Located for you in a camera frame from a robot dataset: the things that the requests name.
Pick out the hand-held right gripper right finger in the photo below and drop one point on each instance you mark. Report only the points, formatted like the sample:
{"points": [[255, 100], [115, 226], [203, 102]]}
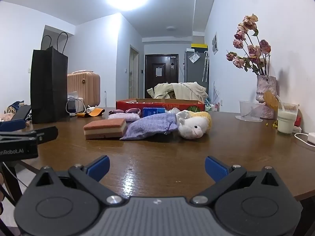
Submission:
{"points": [[216, 168]]}

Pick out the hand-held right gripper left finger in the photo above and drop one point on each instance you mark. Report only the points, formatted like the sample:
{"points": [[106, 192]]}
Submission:
{"points": [[99, 167]]}

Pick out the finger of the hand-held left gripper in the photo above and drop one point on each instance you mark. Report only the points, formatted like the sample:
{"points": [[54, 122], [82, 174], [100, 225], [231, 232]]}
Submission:
{"points": [[48, 134], [12, 124]]}

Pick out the brown pink layered sponge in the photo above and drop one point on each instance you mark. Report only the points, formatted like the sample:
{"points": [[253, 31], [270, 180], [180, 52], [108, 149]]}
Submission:
{"points": [[104, 127]]}

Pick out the white yellow sheep plush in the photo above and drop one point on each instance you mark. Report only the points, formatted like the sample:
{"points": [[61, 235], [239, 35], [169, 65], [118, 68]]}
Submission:
{"points": [[193, 127]]}

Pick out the purple sachet bag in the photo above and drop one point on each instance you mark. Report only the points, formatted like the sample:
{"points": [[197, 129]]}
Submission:
{"points": [[147, 126]]}

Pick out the red cardboard box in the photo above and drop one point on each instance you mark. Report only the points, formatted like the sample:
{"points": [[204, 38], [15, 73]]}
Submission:
{"points": [[160, 105]]}

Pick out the black rectangular case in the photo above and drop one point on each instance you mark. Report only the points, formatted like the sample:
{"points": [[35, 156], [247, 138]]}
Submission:
{"points": [[22, 112]]}

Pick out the dark blue power bank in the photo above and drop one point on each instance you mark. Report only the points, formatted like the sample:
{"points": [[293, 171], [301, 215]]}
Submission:
{"points": [[73, 105]]}

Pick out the white box device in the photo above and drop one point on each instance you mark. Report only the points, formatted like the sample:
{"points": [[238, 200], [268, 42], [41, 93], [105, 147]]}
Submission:
{"points": [[73, 95]]}

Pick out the black paper bag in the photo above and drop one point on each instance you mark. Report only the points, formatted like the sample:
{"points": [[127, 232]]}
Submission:
{"points": [[49, 86]]}

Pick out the small white bottle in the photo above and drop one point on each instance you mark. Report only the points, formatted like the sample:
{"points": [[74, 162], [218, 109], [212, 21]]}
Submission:
{"points": [[89, 108]]}

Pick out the pink ribbed suitcase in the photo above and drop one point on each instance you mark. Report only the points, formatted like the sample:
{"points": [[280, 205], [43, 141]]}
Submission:
{"points": [[85, 88]]}

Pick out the dark purple pouch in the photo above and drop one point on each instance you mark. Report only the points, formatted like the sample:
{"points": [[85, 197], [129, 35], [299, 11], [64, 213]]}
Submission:
{"points": [[131, 110]]}

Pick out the clear plastic cup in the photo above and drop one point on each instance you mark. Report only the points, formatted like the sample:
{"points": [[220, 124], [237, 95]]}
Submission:
{"points": [[248, 110]]}

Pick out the wrapped colourful bouquet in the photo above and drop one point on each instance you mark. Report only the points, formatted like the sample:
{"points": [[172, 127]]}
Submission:
{"points": [[213, 98]]}

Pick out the blue carton box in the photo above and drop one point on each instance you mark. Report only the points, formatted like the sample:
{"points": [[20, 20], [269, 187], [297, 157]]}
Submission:
{"points": [[153, 111]]}

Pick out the beige clothes pile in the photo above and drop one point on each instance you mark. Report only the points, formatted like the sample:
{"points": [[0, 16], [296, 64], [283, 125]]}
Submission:
{"points": [[187, 91]]}

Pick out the cup of milk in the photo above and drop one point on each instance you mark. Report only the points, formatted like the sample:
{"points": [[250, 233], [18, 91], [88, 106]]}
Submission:
{"points": [[286, 121]]}

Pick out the brown cardboard box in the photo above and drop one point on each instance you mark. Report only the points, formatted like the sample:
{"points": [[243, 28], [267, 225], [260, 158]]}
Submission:
{"points": [[172, 95]]}

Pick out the dried yellow leaf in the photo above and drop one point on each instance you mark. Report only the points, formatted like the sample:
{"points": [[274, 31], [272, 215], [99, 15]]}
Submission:
{"points": [[270, 99]]}

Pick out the small red white box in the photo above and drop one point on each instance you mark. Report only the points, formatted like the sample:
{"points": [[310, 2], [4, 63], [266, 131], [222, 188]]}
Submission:
{"points": [[297, 125]]}

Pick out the white power adapter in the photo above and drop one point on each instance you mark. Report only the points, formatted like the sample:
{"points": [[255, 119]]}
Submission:
{"points": [[311, 138]]}

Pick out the light interior door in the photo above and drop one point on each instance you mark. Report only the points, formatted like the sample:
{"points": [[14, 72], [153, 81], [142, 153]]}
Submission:
{"points": [[134, 73]]}

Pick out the grey refrigerator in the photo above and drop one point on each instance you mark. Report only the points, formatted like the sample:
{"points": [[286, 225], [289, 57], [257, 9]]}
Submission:
{"points": [[194, 71]]}

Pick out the dark brown entrance door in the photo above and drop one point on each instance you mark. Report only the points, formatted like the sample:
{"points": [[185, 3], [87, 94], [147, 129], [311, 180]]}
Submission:
{"points": [[150, 78]]}

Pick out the white folded umbrella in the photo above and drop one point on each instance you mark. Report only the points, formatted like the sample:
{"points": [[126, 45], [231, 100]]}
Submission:
{"points": [[205, 66]]}

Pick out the white paper on door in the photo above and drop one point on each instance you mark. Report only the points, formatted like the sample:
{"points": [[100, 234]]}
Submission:
{"points": [[159, 71]]}

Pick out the clear plastic bag on refrigerator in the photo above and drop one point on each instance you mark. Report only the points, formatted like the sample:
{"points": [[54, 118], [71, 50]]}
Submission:
{"points": [[194, 57]]}

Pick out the dried pink roses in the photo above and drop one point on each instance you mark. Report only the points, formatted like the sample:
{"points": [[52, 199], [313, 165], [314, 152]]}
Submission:
{"points": [[251, 51]]}

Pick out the yellow black box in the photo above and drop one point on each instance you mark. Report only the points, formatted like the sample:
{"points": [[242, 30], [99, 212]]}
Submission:
{"points": [[199, 47]]}

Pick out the small ceiling lamp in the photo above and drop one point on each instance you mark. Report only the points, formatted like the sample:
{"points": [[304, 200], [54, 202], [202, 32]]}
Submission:
{"points": [[171, 28]]}

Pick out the framed wall picture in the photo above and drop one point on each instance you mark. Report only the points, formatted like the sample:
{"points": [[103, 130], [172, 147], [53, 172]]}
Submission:
{"points": [[215, 43]]}

